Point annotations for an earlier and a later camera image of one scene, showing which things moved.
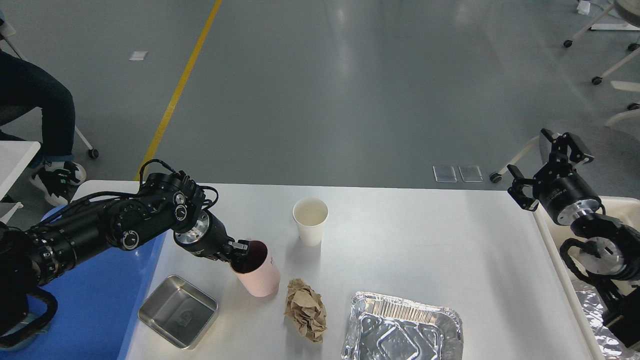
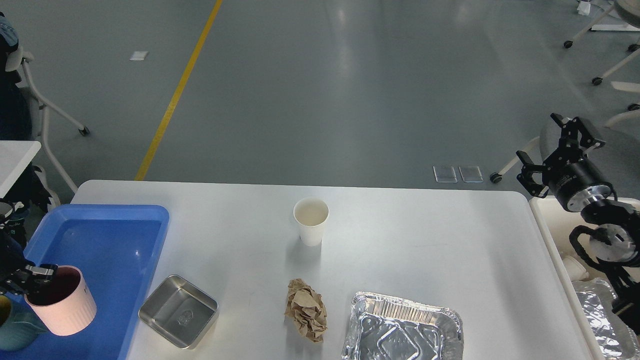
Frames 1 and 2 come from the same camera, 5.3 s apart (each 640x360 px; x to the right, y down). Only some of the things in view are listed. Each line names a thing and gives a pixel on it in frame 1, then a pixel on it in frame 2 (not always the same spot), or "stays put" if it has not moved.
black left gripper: x=210 y=239 → x=20 y=281
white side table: x=14 y=156 stays put
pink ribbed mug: x=256 y=271 → x=67 y=305
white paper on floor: x=138 y=55 stays put
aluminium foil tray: x=382 y=327 stays put
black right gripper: x=558 y=187 → x=577 y=183
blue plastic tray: x=97 y=299 stays put
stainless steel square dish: x=178 y=311 stays put
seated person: x=25 y=87 → x=29 y=193
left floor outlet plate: x=444 y=174 stays put
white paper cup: x=310 y=213 stays put
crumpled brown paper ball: x=306 y=309 stays put
